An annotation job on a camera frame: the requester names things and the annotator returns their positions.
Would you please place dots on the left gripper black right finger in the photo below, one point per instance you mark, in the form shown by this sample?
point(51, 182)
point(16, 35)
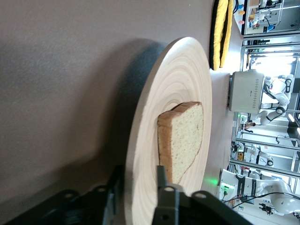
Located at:
point(168, 206)

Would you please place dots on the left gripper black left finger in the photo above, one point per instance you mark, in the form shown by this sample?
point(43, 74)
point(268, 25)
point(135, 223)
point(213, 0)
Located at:
point(114, 192)

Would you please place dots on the speckled toast slice brown crust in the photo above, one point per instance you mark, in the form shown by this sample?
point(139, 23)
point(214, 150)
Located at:
point(185, 140)

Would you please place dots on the round wooden plate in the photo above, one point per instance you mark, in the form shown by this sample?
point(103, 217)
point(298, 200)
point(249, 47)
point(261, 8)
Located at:
point(178, 77)

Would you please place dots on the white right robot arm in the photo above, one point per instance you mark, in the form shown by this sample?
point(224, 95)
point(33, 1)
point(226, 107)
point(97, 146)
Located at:
point(255, 187)

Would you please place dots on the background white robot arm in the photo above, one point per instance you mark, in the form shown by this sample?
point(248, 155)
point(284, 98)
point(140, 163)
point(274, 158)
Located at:
point(282, 100)
point(264, 157)

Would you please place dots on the cluttered background workbench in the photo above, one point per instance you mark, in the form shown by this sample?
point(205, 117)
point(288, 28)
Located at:
point(262, 16)

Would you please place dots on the aluminium frame rack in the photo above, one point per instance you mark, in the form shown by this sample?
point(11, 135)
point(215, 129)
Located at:
point(243, 54)

